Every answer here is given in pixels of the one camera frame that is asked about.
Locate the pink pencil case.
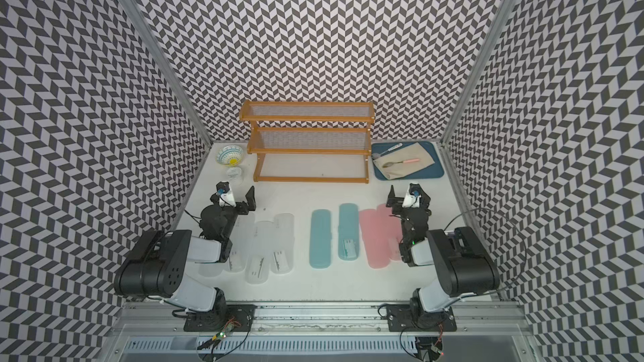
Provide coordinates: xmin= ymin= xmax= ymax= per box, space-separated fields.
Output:
xmin=359 ymin=206 xmax=390 ymax=269
xmin=377 ymin=204 xmax=403 ymax=261

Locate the teal pencil case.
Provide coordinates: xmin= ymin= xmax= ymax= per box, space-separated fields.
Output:
xmin=310 ymin=209 xmax=332 ymax=269
xmin=338 ymin=204 xmax=360 ymax=261

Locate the clear pencil case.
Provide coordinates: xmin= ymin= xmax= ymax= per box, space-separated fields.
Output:
xmin=271 ymin=213 xmax=294 ymax=275
xmin=224 ymin=215 xmax=255 ymax=273
xmin=198 ymin=220 xmax=235 ymax=278
xmin=245 ymin=221 xmax=276 ymax=285

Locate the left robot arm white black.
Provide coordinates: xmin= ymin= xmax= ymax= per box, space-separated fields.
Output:
xmin=113 ymin=181 xmax=257 ymax=338

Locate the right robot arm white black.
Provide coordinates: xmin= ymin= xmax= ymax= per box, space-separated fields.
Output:
xmin=386 ymin=183 xmax=501 ymax=333

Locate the wooden three-tier shelf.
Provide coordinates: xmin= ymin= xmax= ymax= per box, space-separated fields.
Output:
xmin=239 ymin=101 xmax=375 ymax=184

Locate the small clear glass cup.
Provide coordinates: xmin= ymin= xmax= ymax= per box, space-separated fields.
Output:
xmin=226 ymin=166 xmax=243 ymax=182

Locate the teal tray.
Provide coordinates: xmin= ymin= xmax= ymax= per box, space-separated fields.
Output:
xmin=372 ymin=141 xmax=444 ymax=181

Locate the patterned ceramic bowl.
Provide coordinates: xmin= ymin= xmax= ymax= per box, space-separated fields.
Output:
xmin=216 ymin=144 xmax=245 ymax=167

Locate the beige cloth napkin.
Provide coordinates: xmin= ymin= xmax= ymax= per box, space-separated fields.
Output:
xmin=374 ymin=142 xmax=438 ymax=180

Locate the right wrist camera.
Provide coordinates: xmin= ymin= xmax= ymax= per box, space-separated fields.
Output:
xmin=402 ymin=185 xmax=420 ymax=209

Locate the pink handled spoon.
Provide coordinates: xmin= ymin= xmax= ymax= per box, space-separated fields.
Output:
xmin=382 ymin=158 xmax=420 ymax=169

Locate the white handled fork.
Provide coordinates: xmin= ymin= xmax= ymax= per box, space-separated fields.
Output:
xmin=372 ymin=143 xmax=402 ymax=160

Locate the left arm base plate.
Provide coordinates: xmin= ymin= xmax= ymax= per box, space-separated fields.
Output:
xmin=183 ymin=303 xmax=256 ymax=334

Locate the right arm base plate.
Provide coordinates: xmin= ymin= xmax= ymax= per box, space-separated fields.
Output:
xmin=378 ymin=303 xmax=457 ymax=333

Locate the aluminium front rail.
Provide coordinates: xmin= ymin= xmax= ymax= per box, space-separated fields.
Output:
xmin=110 ymin=299 xmax=532 ymax=338

